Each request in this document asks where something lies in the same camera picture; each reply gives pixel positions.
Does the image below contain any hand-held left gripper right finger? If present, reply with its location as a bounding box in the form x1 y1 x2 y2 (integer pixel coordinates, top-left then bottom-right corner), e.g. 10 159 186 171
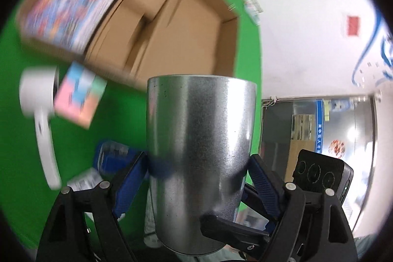
246 154 358 262

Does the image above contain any blue wall stripe decal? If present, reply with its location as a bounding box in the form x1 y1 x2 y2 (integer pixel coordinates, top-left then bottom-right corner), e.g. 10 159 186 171
351 9 393 87

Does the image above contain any colourful cartoon game box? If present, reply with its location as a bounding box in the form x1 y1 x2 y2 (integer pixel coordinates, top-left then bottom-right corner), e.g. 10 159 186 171
23 0 136 52

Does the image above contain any silver metal cup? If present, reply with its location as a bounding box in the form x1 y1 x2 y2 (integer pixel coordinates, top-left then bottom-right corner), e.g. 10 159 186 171
146 75 257 256

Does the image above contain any pastel puzzle cube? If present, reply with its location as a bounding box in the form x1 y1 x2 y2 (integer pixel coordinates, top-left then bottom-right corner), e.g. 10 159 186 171
54 62 107 129

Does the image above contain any glass door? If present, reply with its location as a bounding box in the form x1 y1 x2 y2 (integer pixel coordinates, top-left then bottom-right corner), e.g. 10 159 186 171
261 95 378 235

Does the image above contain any red wall notice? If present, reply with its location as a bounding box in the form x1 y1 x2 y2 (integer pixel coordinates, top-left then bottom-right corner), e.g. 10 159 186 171
342 15 363 37

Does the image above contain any blue stapler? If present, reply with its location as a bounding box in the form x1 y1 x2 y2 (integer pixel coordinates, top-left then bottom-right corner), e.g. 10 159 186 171
94 141 145 177

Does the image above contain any white hair dryer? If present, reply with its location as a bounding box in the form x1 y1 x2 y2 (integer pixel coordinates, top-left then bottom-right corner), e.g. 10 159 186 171
19 66 62 190

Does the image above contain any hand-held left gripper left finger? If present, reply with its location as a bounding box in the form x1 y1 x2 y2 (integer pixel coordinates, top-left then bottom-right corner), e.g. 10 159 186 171
36 152 151 262

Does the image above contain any large cardboard box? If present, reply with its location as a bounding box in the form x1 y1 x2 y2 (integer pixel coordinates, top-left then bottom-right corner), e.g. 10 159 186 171
17 0 240 91

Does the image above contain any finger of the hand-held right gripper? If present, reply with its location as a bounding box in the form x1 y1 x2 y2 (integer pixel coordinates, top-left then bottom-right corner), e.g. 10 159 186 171
199 214 278 259

